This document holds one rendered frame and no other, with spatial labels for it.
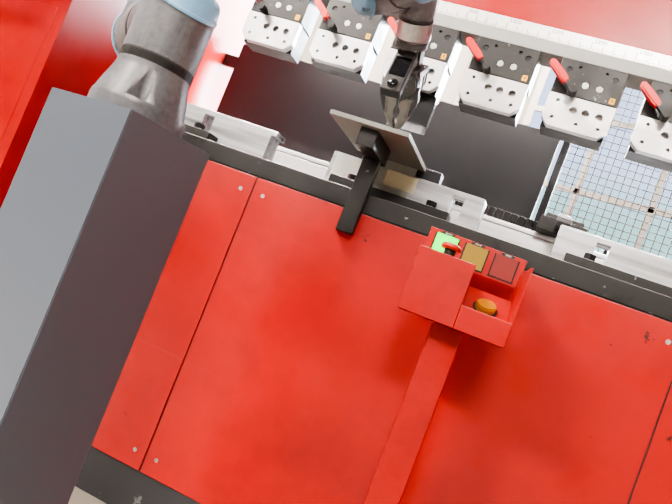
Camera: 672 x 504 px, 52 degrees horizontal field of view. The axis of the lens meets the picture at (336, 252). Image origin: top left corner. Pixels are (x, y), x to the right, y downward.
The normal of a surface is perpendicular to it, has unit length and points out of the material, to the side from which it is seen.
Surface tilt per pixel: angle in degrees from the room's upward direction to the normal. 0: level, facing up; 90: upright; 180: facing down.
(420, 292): 90
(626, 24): 90
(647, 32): 90
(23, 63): 90
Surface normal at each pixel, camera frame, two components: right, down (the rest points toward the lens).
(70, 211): -0.44, -0.22
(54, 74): 0.90, 0.33
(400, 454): -0.13, -0.11
